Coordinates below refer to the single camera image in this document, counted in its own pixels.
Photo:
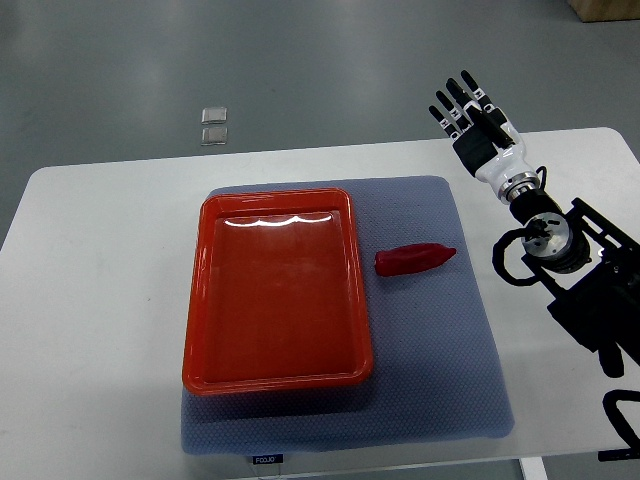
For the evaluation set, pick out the blue-grey textured mat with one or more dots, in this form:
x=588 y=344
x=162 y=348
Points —
x=436 y=371

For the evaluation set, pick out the upper silver floor plate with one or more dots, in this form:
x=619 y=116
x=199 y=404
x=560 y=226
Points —
x=214 y=115

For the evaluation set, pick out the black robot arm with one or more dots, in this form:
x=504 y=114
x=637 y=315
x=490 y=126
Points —
x=588 y=265

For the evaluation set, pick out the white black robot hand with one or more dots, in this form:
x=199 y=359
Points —
x=503 y=167

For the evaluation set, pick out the white table leg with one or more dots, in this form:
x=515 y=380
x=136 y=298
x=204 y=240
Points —
x=532 y=468

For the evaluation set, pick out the red pepper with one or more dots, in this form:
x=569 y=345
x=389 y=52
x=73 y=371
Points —
x=411 y=259

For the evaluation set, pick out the dark table label left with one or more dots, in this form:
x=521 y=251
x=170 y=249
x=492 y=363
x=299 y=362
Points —
x=268 y=459

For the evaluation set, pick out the dark table label right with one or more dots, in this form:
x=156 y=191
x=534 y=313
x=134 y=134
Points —
x=618 y=455

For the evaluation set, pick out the lower silver floor plate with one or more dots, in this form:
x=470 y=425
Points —
x=214 y=136

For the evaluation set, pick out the red plastic tray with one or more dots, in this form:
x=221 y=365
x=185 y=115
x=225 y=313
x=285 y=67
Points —
x=277 y=298

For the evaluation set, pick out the dark table label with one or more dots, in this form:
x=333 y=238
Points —
x=268 y=459
x=618 y=455

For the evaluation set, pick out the cardboard box corner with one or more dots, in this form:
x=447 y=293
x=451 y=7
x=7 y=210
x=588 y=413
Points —
x=590 y=11

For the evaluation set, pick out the silver floor plate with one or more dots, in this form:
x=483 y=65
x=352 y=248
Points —
x=214 y=115
x=214 y=136

